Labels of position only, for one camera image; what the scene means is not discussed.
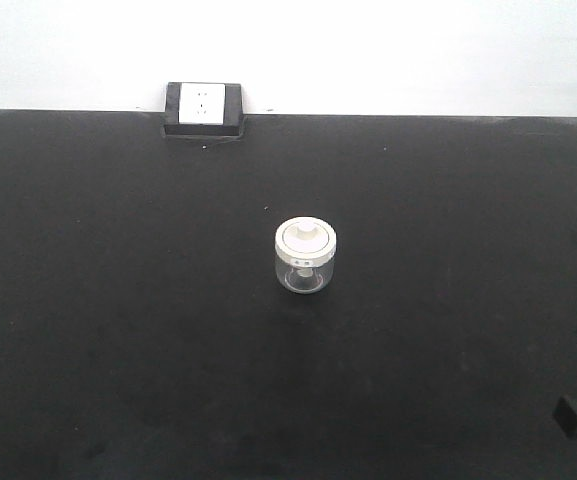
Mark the glass jar with cream lid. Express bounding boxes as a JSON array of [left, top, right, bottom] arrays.
[[275, 217, 337, 295]]

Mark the black white power socket box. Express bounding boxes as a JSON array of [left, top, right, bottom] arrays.
[[163, 82, 245, 138]]

